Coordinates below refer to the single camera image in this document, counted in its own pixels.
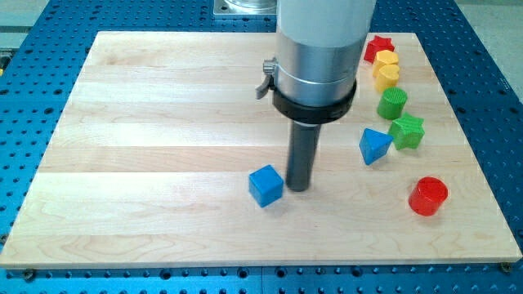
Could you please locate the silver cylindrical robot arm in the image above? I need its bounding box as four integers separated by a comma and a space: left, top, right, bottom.
256, 0, 376, 125

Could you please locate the blue wooden cube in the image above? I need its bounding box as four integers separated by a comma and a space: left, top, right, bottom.
248, 165, 284, 207

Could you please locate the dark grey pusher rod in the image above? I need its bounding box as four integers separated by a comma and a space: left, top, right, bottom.
285, 122, 321, 192

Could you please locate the blue triangular prism block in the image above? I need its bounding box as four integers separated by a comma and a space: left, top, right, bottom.
359, 128, 393, 165

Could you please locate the light wooden board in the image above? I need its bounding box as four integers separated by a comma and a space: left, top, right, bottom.
1, 32, 521, 269

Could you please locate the green cylinder block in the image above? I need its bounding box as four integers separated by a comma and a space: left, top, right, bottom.
377, 87, 408, 120

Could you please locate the yellow block front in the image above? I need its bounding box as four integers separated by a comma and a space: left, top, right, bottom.
373, 65, 400, 93

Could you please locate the yellow block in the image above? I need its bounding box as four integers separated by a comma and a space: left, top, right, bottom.
373, 65, 400, 93
373, 50, 399, 78

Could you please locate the yellow block rear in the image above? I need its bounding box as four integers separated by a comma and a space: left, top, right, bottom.
373, 50, 399, 78

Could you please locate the green star block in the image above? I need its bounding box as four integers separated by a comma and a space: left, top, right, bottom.
388, 113, 425, 150

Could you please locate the red star block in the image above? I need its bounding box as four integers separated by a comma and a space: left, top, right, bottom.
364, 35, 395, 63

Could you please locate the red cylinder block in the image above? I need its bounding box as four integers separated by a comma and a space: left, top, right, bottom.
408, 176, 449, 216

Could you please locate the blue perforated metal table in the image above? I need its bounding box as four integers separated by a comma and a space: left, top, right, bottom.
1, 1, 522, 293

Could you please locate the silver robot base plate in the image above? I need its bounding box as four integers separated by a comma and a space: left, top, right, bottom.
213, 0, 277, 16

